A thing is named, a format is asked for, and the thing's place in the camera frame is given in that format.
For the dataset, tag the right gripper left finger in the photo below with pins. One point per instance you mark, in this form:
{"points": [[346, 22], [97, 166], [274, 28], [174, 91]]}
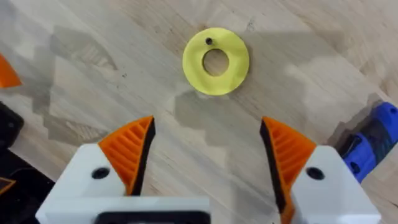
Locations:
{"points": [[93, 165]]}

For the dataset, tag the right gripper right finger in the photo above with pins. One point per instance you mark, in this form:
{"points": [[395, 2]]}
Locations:
{"points": [[323, 186]]}

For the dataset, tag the green disc with holes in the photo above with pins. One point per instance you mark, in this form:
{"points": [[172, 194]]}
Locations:
{"points": [[199, 77]]}

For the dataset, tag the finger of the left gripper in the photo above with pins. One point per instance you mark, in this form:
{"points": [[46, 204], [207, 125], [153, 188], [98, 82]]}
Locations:
{"points": [[7, 74], [21, 199]]}

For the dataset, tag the blue electric screwdriver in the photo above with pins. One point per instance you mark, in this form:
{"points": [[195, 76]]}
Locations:
{"points": [[363, 149]]}

